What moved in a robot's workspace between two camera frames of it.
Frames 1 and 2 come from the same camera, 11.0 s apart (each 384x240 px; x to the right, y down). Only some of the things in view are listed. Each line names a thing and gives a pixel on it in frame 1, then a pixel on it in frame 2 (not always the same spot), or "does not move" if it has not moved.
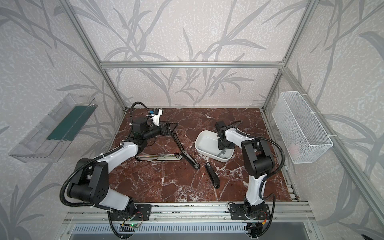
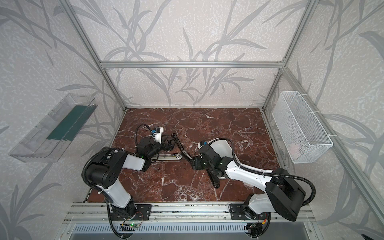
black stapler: [186, 156] does not move
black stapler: [213, 176] does not move
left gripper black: [165, 129] to [165, 144]
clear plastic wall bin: [54, 139] does not move
